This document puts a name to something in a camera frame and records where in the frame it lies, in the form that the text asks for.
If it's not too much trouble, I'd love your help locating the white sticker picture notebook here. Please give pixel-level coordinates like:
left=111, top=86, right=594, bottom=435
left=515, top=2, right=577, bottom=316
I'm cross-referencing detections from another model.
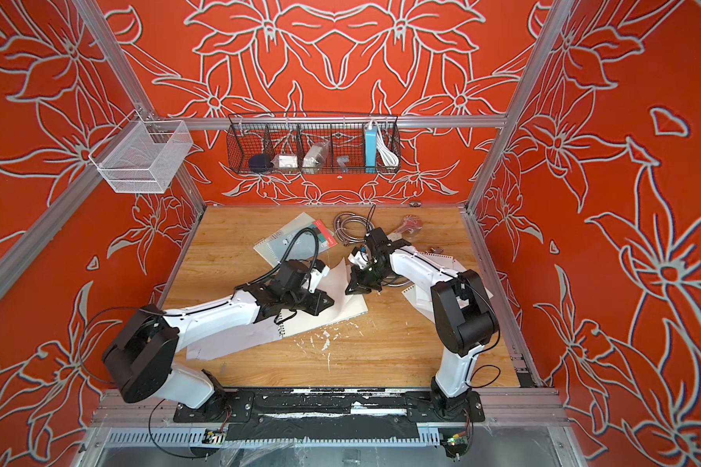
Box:
left=186, top=260, right=368, bottom=361

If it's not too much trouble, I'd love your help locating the teal steno notes notebook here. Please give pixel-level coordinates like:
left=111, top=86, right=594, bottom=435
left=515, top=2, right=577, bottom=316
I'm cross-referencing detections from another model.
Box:
left=278, top=220, right=338, bottom=262

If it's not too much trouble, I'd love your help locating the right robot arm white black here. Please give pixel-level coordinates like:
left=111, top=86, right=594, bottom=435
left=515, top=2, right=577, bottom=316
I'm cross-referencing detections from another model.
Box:
left=345, top=228, right=500, bottom=420

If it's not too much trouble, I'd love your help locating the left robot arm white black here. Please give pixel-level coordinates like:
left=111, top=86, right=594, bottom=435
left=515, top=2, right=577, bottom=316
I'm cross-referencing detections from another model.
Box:
left=102, top=252, right=334, bottom=416

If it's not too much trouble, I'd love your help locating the small metal clip in basket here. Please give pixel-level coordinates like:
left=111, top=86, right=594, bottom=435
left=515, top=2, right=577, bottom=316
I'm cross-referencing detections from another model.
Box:
left=336, top=156, right=350, bottom=173

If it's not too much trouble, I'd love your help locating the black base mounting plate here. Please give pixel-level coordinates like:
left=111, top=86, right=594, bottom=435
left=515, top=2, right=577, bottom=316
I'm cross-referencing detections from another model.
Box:
left=173, top=387, right=485, bottom=443

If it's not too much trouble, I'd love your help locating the white small box in basket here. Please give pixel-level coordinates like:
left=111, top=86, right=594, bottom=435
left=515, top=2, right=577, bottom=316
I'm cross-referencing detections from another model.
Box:
left=272, top=154, right=300, bottom=171

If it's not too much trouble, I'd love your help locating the clear plastic bag in basket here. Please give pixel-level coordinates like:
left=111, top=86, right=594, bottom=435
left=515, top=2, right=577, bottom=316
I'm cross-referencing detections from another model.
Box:
left=302, top=141, right=330, bottom=174

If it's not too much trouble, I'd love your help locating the dark round object in basket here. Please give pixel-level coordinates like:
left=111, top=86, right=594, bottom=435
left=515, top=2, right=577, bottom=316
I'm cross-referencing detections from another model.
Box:
left=248, top=154, right=274, bottom=173

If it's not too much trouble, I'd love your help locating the light blue box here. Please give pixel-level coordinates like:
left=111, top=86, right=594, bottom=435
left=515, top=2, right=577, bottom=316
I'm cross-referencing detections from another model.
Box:
left=364, top=122, right=378, bottom=174

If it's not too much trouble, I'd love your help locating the white cable in basket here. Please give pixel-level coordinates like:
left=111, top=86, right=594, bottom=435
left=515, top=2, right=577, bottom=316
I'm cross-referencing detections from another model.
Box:
left=376, top=129, right=401, bottom=169

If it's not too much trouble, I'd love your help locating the black wire wall basket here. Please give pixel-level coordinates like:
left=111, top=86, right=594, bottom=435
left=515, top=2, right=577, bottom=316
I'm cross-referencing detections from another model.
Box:
left=226, top=112, right=402, bottom=175

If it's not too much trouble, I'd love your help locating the white wire basket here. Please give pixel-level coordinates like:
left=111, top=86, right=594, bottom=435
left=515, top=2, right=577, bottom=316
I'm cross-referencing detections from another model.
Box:
left=93, top=120, right=193, bottom=195

